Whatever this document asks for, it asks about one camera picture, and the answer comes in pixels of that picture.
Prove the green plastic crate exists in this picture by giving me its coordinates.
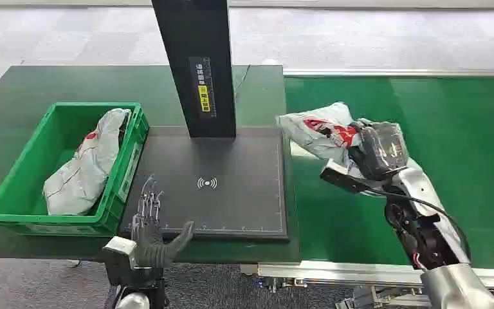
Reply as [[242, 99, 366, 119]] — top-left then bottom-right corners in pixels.
[[0, 101, 151, 238]]

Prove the white crate label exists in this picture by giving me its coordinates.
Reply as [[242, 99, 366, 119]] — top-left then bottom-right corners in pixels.
[[116, 142, 143, 202]]

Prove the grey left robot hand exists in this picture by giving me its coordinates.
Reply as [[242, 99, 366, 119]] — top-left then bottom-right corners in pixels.
[[131, 174, 196, 270]]

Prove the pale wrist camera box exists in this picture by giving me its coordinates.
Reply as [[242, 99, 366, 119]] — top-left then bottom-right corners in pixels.
[[101, 236, 140, 272], [320, 159, 372, 195]]

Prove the crumpled grey parcel bag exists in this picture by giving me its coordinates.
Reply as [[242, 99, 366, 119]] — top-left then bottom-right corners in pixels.
[[42, 108, 133, 217]]

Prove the black yellow column label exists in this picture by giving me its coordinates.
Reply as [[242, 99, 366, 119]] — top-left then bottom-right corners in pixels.
[[188, 55, 217, 119]]

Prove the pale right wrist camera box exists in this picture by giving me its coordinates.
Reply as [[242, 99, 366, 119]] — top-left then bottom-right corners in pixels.
[[320, 159, 372, 195]]

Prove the grey parcel bag red print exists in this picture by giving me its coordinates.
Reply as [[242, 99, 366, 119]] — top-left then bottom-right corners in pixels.
[[276, 102, 363, 166]]

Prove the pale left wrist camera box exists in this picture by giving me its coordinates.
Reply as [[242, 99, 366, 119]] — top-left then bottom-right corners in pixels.
[[101, 236, 140, 272]]

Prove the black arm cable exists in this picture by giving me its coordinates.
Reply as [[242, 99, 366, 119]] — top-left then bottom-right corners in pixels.
[[365, 187, 472, 262]]

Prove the thin black table cable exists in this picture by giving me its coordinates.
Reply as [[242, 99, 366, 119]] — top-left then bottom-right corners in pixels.
[[234, 64, 252, 91]]

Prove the metal conveyor bracket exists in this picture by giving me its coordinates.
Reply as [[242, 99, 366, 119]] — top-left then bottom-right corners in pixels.
[[253, 276, 308, 294]]

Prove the aluminium conveyor frame rail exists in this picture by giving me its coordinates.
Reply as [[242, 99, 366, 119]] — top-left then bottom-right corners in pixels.
[[240, 260, 494, 296], [282, 68, 494, 79]]

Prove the black scanner base plate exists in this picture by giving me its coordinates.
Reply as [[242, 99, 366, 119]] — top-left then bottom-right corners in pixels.
[[118, 126, 291, 243]]

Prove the green conveyor belt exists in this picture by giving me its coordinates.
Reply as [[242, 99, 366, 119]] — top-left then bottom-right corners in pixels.
[[284, 76, 494, 270]]

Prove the black scanner column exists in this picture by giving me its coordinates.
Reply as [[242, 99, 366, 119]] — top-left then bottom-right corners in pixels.
[[151, 0, 237, 139]]

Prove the dark right robot hand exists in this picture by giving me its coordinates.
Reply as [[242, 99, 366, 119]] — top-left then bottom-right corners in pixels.
[[348, 118, 410, 181]]

